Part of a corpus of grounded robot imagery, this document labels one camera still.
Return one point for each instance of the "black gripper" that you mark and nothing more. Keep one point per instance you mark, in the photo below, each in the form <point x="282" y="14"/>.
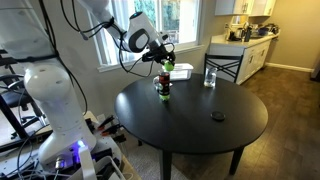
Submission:
<point x="158" y="52"/>

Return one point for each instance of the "green tennis ball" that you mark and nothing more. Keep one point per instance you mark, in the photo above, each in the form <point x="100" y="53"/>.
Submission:
<point x="168" y="66"/>

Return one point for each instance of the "robot base mounting platform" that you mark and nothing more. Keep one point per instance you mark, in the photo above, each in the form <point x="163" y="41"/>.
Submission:
<point x="110" y="150"/>

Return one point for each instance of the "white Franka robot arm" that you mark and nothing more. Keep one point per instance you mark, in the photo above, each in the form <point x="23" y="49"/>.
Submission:
<point x="55" y="106"/>

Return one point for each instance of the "clear drinking glass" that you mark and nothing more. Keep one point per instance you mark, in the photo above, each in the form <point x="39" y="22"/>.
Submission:
<point x="210" y="78"/>

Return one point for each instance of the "black cross-back chair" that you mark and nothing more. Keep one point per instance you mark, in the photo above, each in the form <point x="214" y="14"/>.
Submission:
<point x="221" y="65"/>

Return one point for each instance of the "black round lid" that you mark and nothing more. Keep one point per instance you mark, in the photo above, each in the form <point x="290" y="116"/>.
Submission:
<point x="218" y="116"/>

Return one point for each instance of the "silver kettle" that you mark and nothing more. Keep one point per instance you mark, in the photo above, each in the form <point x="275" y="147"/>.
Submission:
<point x="238" y="33"/>

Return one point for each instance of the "black round table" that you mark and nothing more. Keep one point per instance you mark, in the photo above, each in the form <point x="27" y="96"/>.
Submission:
<point x="186" y="133"/>

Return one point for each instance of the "black bottle on counter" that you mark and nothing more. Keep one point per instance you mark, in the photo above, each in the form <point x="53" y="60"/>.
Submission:
<point x="247" y="34"/>

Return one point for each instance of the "white kitchen counter cabinet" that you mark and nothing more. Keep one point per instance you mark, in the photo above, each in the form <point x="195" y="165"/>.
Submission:
<point x="253" y="55"/>

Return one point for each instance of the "blue bowl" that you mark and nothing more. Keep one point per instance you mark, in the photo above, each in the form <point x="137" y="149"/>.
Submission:
<point x="263" y="31"/>

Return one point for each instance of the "black office chair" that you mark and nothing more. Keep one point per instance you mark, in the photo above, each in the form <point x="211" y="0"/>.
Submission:
<point x="15" y="96"/>

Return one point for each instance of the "black metal stand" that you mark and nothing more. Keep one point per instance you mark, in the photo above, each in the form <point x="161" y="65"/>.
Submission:
<point x="11" y="120"/>

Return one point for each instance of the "white wall cabinets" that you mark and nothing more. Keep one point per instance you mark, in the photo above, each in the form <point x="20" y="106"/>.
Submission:
<point x="245" y="7"/>

